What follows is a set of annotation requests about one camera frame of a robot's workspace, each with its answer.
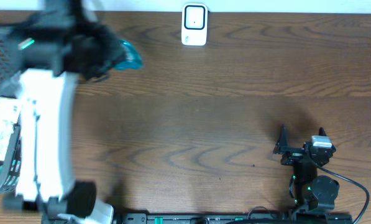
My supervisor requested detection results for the teal mouthwash bottle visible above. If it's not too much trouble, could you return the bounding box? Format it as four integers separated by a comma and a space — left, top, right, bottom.
114, 40, 143, 70

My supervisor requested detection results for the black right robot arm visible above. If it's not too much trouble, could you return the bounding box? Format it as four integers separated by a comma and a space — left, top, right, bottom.
273, 126, 339, 213

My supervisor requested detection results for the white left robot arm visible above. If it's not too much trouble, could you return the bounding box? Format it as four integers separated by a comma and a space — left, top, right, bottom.
4, 1, 139, 223

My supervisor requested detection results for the white barcode scanner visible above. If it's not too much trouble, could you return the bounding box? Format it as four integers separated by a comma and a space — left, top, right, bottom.
181, 3, 208, 46

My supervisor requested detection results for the grey plastic basket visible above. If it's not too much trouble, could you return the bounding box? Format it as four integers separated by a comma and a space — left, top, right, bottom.
0, 26, 21, 194

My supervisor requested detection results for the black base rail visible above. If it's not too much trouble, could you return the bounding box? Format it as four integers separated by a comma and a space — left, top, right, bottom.
42, 212, 354, 224

